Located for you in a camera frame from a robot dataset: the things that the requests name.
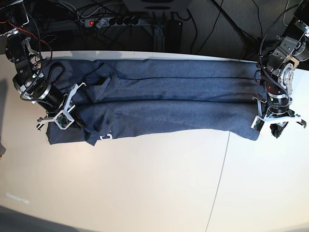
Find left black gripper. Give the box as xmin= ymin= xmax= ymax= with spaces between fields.
xmin=266 ymin=90 xmax=289 ymax=138

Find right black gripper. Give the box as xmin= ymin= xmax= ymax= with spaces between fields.
xmin=36 ymin=83 xmax=86 ymax=128

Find blue heathered T-shirt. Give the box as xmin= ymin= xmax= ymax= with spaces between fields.
xmin=46 ymin=59 xmax=266 ymax=145

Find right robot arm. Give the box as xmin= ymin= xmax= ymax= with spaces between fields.
xmin=0 ymin=0 xmax=85 ymax=130

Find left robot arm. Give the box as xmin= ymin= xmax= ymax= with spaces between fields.
xmin=251 ymin=0 xmax=309 ymax=138

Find black power adapter brick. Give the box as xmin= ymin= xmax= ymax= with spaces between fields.
xmin=165 ymin=20 xmax=183 ymax=53

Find grey box under table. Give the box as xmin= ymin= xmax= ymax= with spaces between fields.
xmin=123 ymin=0 xmax=192 ymax=12

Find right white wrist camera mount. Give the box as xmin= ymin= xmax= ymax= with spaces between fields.
xmin=37 ymin=82 xmax=86 ymax=131

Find black camera tripod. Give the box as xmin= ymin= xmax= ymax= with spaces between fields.
xmin=211 ymin=0 xmax=264 ymax=59

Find white cable on floor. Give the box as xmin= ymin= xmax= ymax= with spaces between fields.
xmin=282 ymin=0 xmax=297 ymax=27

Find power strip with red switch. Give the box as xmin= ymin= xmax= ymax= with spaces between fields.
xmin=84 ymin=16 xmax=141 ymax=29

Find aluminium table frame post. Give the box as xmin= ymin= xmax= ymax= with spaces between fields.
xmin=140 ymin=11 xmax=177 ymax=53

